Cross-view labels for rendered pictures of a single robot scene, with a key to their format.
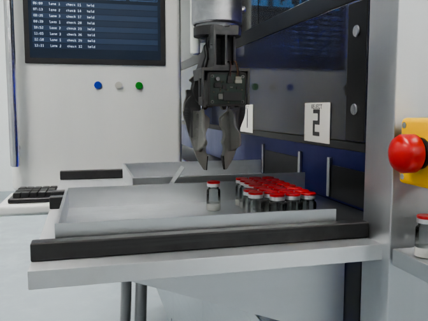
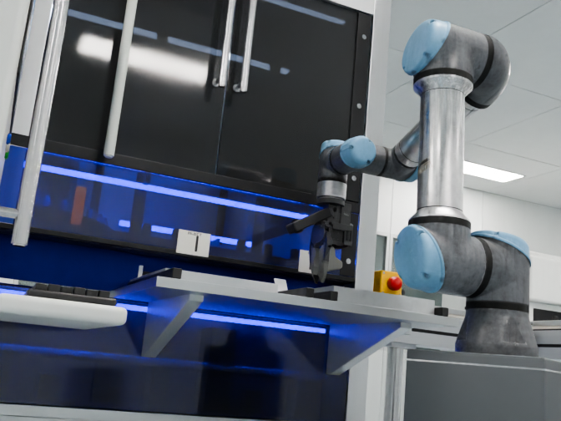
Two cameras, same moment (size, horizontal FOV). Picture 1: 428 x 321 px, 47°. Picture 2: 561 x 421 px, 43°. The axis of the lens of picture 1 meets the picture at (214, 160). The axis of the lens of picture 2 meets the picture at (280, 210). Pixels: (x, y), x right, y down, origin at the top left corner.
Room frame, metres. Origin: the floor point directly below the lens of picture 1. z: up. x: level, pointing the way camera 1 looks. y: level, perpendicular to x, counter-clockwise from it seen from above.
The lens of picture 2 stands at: (1.14, 1.70, 0.73)
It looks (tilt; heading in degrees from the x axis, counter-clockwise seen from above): 13 degrees up; 261
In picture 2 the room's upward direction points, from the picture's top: 5 degrees clockwise
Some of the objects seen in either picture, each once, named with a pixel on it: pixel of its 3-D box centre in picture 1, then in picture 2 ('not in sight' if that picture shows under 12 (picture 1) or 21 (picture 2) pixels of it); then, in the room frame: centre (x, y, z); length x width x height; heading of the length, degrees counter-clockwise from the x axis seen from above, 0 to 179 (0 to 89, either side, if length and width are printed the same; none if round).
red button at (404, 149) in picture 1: (411, 153); (393, 283); (0.51, -0.20, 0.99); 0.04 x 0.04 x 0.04; 14
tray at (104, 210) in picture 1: (185, 208); (347, 304); (0.70, 0.04, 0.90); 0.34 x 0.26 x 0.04; 104
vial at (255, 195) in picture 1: (255, 208); not in sight; (0.67, -0.06, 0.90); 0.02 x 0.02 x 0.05
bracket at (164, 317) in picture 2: not in sight; (169, 328); (1.12, 0.11, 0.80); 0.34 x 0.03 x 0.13; 104
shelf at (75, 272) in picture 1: (191, 204); (275, 308); (0.88, 0.04, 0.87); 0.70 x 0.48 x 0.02; 14
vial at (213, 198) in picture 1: (213, 196); not in sight; (0.77, 0.00, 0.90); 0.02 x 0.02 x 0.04
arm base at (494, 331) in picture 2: not in sight; (496, 330); (0.51, 0.44, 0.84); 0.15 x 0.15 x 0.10
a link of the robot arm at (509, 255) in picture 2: not in sight; (495, 269); (0.52, 0.44, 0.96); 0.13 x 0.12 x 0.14; 13
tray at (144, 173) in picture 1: (206, 175); (199, 289); (1.06, 0.02, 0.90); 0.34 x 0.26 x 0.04; 104
